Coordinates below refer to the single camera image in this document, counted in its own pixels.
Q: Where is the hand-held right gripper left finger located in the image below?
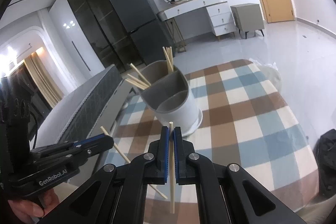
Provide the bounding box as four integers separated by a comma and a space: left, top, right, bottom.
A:
35, 126, 171, 224

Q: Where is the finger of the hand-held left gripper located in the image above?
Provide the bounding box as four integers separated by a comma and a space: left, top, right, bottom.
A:
30, 134, 115, 155
31, 147, 93, 170

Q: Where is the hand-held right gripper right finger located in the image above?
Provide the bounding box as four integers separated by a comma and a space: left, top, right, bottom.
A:
172, 126, 298, 224

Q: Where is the white and grey utensil holder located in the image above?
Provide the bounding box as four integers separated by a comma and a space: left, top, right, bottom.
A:
139, 61, 203, 135

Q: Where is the person's left hand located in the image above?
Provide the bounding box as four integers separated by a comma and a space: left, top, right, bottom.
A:
8, 182, 59, 224

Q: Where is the dark window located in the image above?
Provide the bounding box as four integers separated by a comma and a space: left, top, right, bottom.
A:
8, 61, 53, 135

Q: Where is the grey mattress bed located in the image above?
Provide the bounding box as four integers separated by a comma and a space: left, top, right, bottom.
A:
34, 64, 132, 151

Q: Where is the beige curtain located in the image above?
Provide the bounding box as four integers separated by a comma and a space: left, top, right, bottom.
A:
24, 57, 65, 109

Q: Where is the plaid table cloth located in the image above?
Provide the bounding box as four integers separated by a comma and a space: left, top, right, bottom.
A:
105, 59, 315, 214

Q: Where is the white wardrobe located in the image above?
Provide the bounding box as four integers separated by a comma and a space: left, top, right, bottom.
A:
49, 0, 105, 77

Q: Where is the dark glass cabinet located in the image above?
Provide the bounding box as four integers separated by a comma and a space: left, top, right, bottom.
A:
64, 0, 137, 72

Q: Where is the beige round stool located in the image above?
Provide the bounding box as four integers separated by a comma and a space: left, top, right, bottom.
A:
260, 65, 282, 94

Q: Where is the clear plastic bag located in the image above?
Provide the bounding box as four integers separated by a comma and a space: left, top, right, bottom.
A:
248, 57, 277, 69

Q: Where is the dark grey refrigerator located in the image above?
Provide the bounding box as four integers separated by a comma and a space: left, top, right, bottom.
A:
107, 0, 175, 67

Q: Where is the black bag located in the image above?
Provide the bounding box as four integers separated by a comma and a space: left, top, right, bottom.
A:
318, 129, 336, 198

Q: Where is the white dressing desk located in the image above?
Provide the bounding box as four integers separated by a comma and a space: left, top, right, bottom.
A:
157, 0, 235, 37

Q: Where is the grey nightstand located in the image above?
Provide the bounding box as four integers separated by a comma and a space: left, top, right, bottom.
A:
230, 3, 265, 39

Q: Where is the gold frame stool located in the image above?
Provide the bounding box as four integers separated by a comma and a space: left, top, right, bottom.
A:
169, 18, 187, 53

